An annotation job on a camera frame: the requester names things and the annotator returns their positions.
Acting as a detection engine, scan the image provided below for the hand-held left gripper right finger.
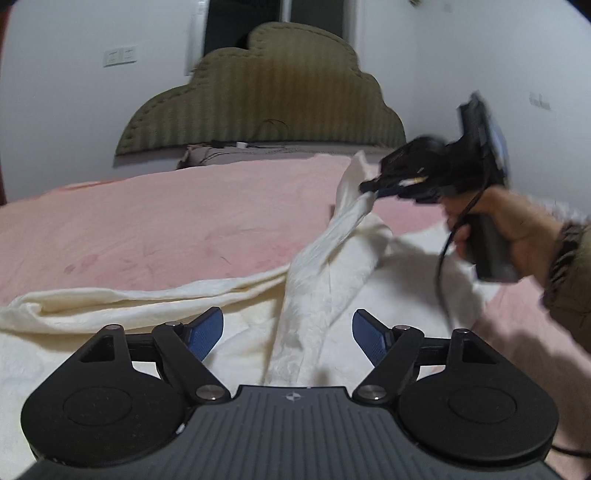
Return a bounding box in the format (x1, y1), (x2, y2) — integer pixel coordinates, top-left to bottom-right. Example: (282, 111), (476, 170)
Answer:
(352, 309), (502, 406)

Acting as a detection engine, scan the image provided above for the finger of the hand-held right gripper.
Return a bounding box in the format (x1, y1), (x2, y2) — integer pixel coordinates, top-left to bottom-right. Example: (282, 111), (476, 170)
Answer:
(359, 173), (419, 200)

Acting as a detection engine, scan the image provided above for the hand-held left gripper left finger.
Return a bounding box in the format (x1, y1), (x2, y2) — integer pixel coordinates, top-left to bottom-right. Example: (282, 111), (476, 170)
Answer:
(74, 307), (232, 406)

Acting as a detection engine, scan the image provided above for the white cream blanket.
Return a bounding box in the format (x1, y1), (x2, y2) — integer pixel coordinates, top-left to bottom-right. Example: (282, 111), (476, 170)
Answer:
(0, 150), (502, 462)

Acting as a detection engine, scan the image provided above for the person's right forearm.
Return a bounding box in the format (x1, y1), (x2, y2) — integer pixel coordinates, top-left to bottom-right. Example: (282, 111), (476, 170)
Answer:
(540, 198), (591, 356)

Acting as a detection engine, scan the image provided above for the person's right hand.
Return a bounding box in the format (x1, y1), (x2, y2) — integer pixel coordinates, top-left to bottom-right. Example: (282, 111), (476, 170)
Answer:
(444, 187), (563, 278)

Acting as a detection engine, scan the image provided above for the pink blanket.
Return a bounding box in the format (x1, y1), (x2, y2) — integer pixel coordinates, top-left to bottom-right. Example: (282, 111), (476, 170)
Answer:
(0, 154), (591, 480)

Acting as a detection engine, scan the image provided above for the olive padded headboard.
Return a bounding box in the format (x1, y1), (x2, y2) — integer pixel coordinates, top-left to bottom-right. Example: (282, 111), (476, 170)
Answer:
(115, 22), (407, 158)

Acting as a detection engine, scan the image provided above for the grey pillow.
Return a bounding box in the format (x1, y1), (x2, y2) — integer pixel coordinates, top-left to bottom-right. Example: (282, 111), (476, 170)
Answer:
(177, 143), (384, 171)

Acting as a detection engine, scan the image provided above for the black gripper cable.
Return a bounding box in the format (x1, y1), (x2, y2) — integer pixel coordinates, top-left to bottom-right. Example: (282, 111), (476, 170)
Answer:
(436, 185), (491, 330)

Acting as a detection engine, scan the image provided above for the thin black charger cable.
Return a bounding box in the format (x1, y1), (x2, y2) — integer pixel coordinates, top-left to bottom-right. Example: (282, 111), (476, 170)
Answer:
(210, 118), (289, 149)

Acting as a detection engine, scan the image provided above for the white wall switch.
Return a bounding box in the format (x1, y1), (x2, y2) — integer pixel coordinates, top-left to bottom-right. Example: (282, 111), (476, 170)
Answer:
(102, 45), (138, 68)

